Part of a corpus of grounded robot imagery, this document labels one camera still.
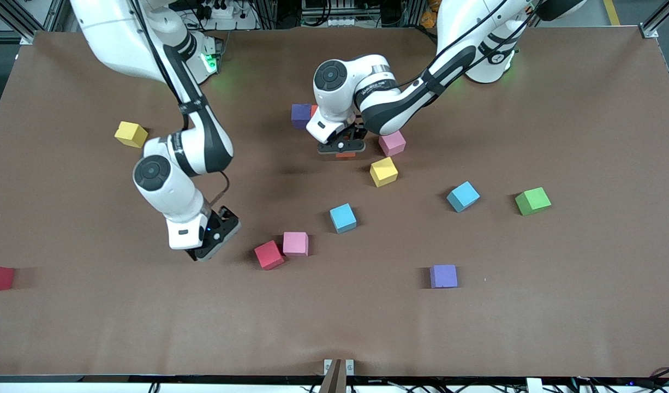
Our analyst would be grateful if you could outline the brown tapered post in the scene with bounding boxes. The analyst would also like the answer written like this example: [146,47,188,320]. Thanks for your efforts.
[319,359,348,393]

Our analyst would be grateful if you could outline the pink foam cube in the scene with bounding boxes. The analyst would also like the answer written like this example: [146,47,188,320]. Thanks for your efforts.
[283,231,309,257]
[379,130,407,158]

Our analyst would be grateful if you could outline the purple foam cube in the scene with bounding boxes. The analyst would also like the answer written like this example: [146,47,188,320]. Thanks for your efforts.
[429,264,458,289]
[291,104,313,130]

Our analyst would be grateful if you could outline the orange fruit net bag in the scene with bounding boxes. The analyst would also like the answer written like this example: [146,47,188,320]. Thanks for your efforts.
[420,0,440,29]

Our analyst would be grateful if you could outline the aluminium frame profile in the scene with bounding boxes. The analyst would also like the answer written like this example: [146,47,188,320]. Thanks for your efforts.
[638,0,669,39]
[0,0,68,45]

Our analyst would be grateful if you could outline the blue foam cube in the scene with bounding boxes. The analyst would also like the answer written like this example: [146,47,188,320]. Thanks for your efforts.
[329,203,357,234]
[446,181,481,213]

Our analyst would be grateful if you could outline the white power strip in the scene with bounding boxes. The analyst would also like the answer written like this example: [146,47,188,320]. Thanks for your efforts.
[195,2,248,20]
[303,15,368,28]

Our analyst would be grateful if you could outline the brown table cover sheet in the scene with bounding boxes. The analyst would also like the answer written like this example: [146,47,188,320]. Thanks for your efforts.
[0,26,669,378]

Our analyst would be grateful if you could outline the yellow foam cube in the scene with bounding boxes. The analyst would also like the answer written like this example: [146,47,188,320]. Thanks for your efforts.
[369,157,399,188]
[114,121,149,149]

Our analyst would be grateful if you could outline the green foam cube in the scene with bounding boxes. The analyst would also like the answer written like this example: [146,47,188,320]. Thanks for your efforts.
[515,187,552,216]

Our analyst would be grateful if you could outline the silver metal mounting bracket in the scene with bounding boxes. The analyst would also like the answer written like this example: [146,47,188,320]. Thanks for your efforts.
[324,359,355,377]

